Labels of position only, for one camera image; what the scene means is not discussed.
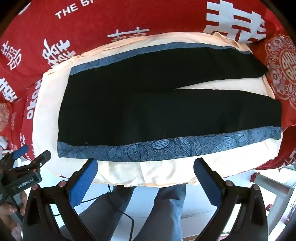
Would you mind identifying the black pants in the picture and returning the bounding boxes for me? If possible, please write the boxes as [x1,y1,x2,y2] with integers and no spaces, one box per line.
[57,45,283,147]

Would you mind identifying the person's left hand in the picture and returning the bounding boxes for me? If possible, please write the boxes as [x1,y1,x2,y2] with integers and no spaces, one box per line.
[0,192,28,234]

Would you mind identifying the red printed blanket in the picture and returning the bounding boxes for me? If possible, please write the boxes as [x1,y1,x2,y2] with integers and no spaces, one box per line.
[0,0,296,178]

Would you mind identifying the black cable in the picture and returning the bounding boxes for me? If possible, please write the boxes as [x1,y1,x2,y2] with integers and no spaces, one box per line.
[76,185,135,241]

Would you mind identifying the red floral medallion pillow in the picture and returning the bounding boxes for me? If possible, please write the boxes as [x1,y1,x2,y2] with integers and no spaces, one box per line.
[264,34,296,105]
[0,100,23,139]

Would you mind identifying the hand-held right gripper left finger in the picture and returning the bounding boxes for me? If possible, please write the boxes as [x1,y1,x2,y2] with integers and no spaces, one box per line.
[22,158,99,241]

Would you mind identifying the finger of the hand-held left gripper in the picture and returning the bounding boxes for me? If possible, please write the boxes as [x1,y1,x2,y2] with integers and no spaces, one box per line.
[12,145,29,160]
[30,150,51,171]

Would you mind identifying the person's right leg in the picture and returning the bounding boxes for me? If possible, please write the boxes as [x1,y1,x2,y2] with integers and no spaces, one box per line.
[134,184,187,241]

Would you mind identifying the person's leg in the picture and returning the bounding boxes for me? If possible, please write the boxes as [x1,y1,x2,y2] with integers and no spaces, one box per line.
[75,185,137,241]
[134,184,187,241]

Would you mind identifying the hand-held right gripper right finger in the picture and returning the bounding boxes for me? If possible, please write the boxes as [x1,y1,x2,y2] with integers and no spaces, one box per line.
[194,158,270,241]

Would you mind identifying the grey metal frame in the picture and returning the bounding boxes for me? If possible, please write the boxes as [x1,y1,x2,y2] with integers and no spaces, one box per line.
[252,171,296,233]

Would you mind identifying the person's left leg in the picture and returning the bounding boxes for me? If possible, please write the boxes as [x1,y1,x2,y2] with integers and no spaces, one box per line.
[75,185,137,241]

